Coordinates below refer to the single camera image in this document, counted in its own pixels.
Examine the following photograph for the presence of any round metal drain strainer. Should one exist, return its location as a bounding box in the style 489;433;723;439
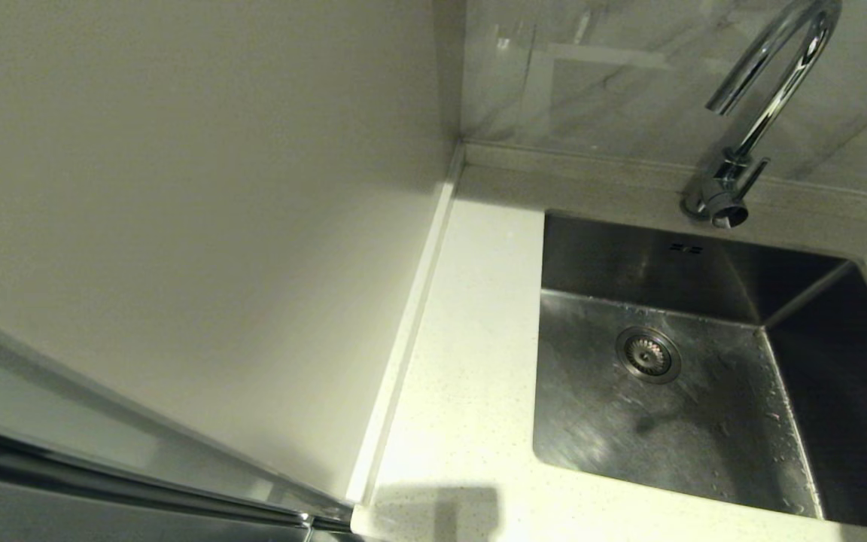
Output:
615;326;682;385

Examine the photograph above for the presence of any chrome gooseneck faucet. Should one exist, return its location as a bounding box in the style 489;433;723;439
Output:
680;0;843;229

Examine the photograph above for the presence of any white cabinet side panel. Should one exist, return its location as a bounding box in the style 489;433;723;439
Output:
0;0;466;520

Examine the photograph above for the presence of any stainless steel appliance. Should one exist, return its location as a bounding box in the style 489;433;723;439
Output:
0;422;351;542

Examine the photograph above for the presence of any stainless steel sink basin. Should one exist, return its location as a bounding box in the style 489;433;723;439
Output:
531;211;867;534

